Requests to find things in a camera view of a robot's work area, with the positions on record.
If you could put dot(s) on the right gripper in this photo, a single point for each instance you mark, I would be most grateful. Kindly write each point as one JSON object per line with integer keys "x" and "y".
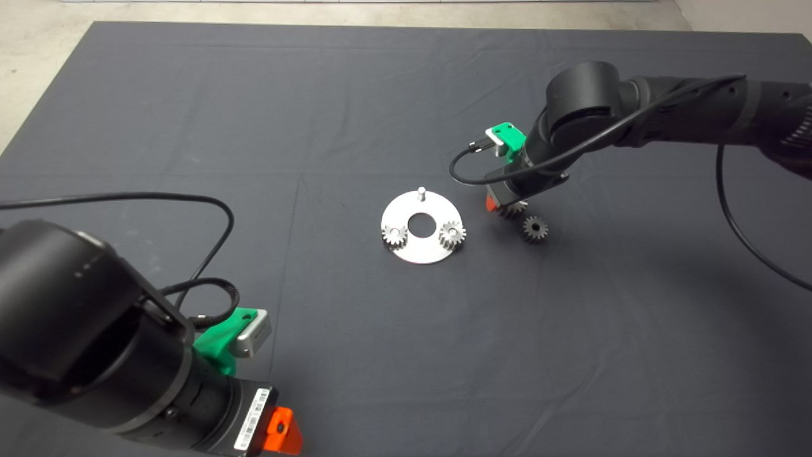
{"x": 526, "y": 181}

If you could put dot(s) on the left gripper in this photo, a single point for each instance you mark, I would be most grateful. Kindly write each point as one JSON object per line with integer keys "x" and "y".
{"x": 249, "y": 416}

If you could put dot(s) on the large steel gear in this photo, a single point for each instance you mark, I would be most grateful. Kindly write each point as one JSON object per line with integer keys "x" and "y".
{"x": 515, "y": 211}

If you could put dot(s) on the small dark steel gear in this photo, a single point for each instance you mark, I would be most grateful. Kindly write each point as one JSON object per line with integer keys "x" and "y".
{"x": 536, "y": 230}

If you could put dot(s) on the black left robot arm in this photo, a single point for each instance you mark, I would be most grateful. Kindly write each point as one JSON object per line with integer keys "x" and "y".
{"x": 63, "y": 311}

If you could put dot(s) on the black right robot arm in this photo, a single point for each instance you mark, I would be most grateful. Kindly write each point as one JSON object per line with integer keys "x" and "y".
{"x": 685, "y": 108}

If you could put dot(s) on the round metal plate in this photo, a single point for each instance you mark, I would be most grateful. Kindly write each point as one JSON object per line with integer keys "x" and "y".
{"x": 422, "y": 251}

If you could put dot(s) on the dark grey table cloth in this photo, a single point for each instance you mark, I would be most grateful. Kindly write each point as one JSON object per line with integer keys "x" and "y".
{"x": 355, "y": 349}

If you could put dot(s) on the silver right camera box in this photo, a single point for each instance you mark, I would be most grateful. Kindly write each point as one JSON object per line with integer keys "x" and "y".
{"x": 496, "y": 136}

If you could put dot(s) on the silver camera box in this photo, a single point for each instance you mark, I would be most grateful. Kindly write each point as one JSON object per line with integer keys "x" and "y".
{"x": 252, "y": 335}
{"x": 496, "y": 136}

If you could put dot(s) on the green right camera mount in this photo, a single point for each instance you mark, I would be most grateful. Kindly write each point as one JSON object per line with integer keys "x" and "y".
{"x": 510, "y": 134}

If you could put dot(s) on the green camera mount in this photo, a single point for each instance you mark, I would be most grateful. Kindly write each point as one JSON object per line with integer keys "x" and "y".
{"x": 219, "y": 343}
{"x": 510, "y": 134}

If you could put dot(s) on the silver left camera box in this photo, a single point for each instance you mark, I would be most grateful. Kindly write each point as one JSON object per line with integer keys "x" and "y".
{"x": 252, "y": 335}

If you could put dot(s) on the green left camera mount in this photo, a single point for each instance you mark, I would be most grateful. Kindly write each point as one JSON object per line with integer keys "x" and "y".
{"x": 219, "y": 343}

